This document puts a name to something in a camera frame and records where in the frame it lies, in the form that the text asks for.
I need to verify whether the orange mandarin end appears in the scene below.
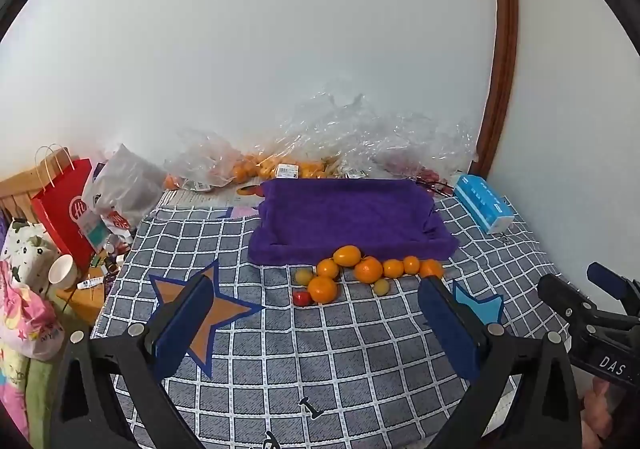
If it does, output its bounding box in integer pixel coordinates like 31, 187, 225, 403
419, 259, 444, 279

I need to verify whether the small orange kumquat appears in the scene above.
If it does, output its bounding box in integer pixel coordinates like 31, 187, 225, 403
402, 256, 421, 275

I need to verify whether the round orange mandarin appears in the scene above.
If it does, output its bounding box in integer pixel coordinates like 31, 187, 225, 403
354, 256, 384, 284

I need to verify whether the small red tomato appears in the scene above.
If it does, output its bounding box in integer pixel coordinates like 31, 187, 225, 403
292, 291, 314, 307

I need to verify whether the yellow green small fruit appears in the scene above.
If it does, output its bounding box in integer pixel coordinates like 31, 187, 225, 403
294, 268, 316, 287

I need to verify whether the oval orange fruit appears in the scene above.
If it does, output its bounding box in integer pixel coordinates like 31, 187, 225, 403
332, 245, 362, 268

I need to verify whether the large mandarin orange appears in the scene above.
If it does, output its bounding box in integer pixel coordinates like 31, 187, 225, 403
307, 277, 338, 304

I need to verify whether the small orange mandarin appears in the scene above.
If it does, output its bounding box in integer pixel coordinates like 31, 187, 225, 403
383, 259, 405, 279

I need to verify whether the small orange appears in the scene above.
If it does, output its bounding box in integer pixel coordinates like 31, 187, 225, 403
316, 258, 341, 280

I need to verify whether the person's right hand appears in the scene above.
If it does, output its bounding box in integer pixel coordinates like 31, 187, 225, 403
580, 377, 613, 449

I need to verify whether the grey checked blanket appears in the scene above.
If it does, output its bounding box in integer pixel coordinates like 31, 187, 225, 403
92, 195, 572, 449

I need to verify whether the white cup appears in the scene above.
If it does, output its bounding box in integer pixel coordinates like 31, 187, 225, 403
48, 254, 79, 290

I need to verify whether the blue tissue pack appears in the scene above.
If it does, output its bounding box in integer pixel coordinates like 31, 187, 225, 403
454, 175, 514, 235

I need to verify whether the grey plastic bag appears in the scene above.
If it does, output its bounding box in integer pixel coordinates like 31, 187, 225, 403
81, 144, 166, 235

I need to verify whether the fruit print cardboard box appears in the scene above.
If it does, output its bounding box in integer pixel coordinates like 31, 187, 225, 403
158, 186, 262, 208

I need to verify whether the spotted white cloth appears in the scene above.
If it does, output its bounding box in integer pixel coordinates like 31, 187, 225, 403
1, 218, 58, 297

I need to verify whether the purple towel tray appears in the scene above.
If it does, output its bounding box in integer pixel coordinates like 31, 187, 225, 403
248, 179, 459, 266

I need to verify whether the red paper bag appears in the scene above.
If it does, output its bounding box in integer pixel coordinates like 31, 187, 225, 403
32, 144, 94, 271

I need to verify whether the clear bag of mandarins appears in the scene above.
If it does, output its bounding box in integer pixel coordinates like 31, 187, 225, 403
164, 129, 244, 188

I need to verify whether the clear bag of red fruit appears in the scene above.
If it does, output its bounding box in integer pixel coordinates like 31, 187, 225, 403
370, 112, 476, 181

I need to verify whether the clear bag of kumquats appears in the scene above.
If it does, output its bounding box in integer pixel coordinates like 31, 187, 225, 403
243, 91, 380, 180

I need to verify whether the brown wooden door frame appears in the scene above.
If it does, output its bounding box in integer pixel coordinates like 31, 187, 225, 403
471, 0, 518, 178

